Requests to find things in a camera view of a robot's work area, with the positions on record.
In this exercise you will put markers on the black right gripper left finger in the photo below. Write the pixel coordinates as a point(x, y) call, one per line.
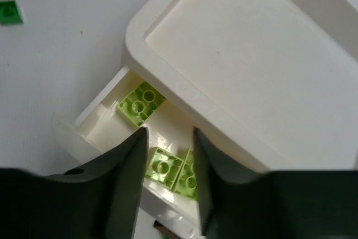
point(89, 201)

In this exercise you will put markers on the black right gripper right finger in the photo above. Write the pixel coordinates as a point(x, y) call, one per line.
point(237, 202)

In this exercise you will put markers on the lime green lego brick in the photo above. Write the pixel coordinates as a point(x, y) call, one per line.
point(186, 184)

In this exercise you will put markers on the white top drawer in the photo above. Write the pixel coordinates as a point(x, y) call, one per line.
point(102, 132)

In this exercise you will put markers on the brown drawer handle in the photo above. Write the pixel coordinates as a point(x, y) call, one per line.
point(165, 232)

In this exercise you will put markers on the white three-drawer cabinet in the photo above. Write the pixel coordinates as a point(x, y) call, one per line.
point(272, 82)

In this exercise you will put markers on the green three-hole lego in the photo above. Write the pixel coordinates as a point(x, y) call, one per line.
point(10, 13)

